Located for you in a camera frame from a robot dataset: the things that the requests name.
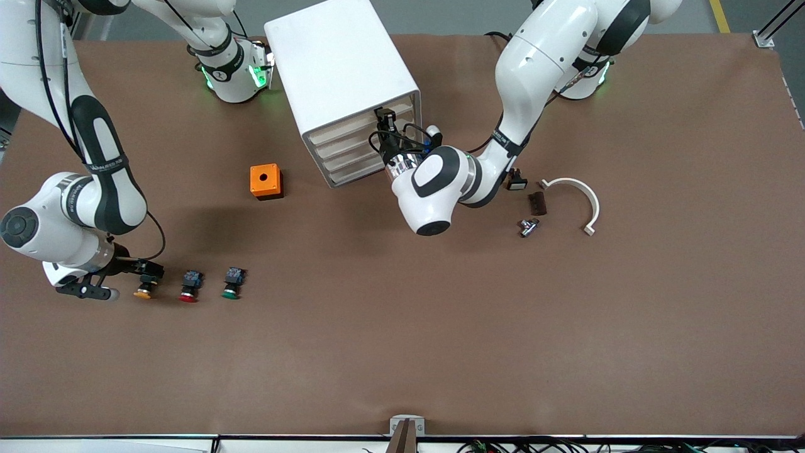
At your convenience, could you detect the red push button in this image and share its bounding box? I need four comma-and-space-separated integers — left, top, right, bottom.
178, 271, 205, 303

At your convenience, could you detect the green push button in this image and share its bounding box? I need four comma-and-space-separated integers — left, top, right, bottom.
221, 267, 247, 300

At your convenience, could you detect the orange box with hole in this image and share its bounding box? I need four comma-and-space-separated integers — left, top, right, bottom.
250, 164, 284, 201

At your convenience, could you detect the brown table cover mat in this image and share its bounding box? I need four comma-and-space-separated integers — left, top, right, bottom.
0, 31, 805, 437

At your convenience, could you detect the white curved plastic clip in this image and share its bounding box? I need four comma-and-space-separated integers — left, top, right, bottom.
539, 178, 600, 237

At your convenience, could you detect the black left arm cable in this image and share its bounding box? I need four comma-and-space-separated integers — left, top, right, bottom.
368, 123, 436, 159

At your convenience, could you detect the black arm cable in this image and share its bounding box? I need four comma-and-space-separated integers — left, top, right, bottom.
368, 123, 436, 159
35, 0, 167, 262

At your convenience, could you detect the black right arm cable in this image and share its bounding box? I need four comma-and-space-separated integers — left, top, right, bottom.
35, 0, 167, 262

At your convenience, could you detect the aluminium frame post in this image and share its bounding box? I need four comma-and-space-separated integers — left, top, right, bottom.
752, 0, 805, 48
62, 0, 86, 40

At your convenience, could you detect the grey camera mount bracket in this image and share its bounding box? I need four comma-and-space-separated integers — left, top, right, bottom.
385, 415, 426, 453

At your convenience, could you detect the black cable bundle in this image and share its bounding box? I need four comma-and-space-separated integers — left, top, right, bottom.
456, 437, 805, 453

